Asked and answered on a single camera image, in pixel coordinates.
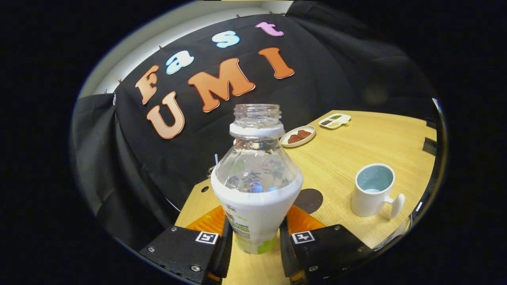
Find wooden table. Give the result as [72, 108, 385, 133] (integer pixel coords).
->
[174, 110, 438, 285]

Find white plate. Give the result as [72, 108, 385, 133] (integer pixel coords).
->
[280, 125, 316, 148]

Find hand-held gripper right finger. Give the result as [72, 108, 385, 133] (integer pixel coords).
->
[279, 205, 373, 285]

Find red food pieces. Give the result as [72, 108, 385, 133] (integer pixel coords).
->
[288, 129, 312, 144]

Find dark round coaster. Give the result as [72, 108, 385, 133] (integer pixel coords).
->
[293, 188, 324, 215]

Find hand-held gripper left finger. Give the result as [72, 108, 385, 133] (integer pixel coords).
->
[139, 205, 234, 285]

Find white divided dish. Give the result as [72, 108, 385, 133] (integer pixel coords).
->
[318, 113, 352, 129]

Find clear plastic juice bottle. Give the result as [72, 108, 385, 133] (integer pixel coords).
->
[210, 104, 304, 255]

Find white cup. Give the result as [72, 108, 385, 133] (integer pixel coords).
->
[351, 163, 406, 219]

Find black backdrop cloth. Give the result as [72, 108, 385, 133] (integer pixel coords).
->
[71, 2, 440, 254]

